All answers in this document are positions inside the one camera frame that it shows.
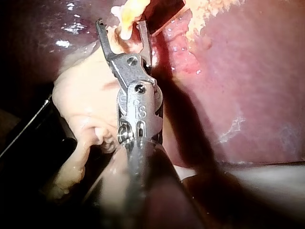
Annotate right arm instrument jaw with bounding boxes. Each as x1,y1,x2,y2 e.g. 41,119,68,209
95,19,118,60
136,20,153,68

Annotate pale fatty tissue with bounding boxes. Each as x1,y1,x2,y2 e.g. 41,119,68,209
184,0,247,50
110,0,153,41
51,56,131,200

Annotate right arm instrument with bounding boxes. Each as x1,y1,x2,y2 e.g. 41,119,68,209
107,52,164,154

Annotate black metal frame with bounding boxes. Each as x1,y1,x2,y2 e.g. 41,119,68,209
0,94,78,198

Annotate dark red liver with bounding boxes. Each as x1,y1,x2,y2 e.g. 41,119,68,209
0,0,305,169

